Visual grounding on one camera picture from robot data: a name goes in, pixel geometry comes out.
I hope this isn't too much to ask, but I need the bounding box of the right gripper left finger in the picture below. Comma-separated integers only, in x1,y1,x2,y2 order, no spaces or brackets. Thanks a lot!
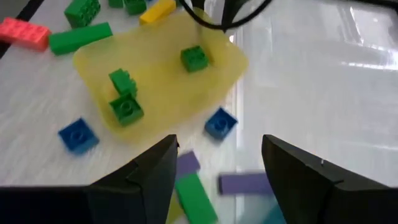
0,134,180,224

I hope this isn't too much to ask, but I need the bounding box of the purple rectangular block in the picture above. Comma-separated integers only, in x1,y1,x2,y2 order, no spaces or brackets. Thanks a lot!
176,151,201,180
218,172,274,196

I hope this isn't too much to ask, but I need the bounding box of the teal plastic bin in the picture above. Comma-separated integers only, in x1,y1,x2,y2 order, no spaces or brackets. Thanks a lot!
259,198,287,224

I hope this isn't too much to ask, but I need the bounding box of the small green stud brick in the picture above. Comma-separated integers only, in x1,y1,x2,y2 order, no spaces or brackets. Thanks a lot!
180,45,210,73
108,92,145,127
108,68,138,97

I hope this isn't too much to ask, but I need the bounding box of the small blue stud brick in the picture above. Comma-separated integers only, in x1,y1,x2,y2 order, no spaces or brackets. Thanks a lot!
57,117,100,156
204,106,239,141

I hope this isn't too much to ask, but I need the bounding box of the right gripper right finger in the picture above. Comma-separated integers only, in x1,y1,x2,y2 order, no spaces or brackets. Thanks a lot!
261,134,398,224

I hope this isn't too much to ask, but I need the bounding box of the large red stud brick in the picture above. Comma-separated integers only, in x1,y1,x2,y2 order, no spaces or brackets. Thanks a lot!
0,17,52,52

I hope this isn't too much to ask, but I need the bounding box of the yellow rectangular block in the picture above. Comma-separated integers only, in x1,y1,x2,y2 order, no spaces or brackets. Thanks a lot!
139,0,177,26

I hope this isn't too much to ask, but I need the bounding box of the black metal table frame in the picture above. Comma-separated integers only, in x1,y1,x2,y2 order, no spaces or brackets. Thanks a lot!
0,0,44,58

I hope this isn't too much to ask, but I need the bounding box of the olive green rectangular block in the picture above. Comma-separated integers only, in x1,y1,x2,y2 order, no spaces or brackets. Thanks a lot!
166,192,185,224

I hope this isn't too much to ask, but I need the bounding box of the white table cover sheet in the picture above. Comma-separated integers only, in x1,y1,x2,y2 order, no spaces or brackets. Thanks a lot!
0,0,398,224

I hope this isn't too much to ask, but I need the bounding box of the yellow translucent plastic bin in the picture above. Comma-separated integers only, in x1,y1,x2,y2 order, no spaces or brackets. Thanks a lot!
73,7,249,142

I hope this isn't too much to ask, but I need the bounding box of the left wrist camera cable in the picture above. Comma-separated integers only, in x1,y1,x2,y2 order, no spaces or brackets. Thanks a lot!
178,0,274,32

